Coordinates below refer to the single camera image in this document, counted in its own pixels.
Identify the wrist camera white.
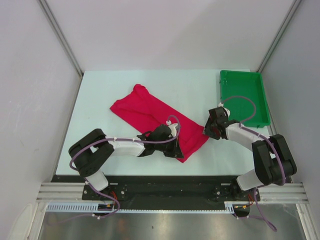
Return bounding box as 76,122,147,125
218,102,231,117
166,120,180,137

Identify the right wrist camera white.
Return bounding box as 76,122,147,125
218,102,231,117

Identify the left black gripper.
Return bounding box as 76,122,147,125
154,135,184,158

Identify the slotted cable duct grey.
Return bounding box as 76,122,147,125
46,202,235,214

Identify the left aluminium corner post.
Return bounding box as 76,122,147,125
37,0,84,79

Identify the red t-shirt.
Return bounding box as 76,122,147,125
110,84,209,163

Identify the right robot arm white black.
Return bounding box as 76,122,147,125
204,106,297,201

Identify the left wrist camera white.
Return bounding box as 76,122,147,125
166,120,180,137

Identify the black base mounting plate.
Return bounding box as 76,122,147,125
51,175,285,205

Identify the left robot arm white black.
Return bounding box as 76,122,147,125
68,122,184,200

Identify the aluminium frame rail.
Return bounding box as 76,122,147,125
36,182,309,204

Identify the right aluminium corner post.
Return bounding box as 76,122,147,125
256,0,304,74

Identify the green plastic tray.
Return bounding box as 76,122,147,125
220,70,270,128

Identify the aluminium corner post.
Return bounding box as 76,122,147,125
37,0,84,79
256,0,304,74

